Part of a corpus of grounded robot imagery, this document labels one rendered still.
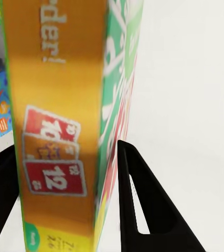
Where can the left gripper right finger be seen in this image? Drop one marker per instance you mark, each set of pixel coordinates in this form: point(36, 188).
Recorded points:
point(169, 232)

